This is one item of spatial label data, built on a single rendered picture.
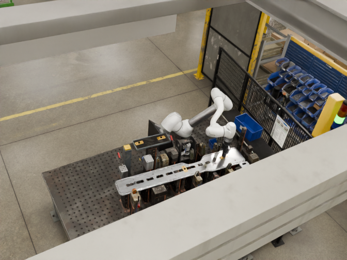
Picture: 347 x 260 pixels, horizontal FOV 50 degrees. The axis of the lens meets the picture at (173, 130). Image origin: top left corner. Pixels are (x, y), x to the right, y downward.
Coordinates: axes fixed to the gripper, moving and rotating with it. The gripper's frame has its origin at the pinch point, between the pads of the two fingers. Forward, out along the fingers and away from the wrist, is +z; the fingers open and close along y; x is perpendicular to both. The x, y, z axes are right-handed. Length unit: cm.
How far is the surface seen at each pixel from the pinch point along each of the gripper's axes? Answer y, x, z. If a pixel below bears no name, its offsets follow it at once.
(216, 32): -246, 127, 1
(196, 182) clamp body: 21.1, -41.7, 5.2
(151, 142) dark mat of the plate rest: -31, -70, -10
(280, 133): 11, 56, -23
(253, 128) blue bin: -25, 52, -1
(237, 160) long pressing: 8.6, 12.7, 5.5
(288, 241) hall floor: 66, 73, 105
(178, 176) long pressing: 8, -55, 6
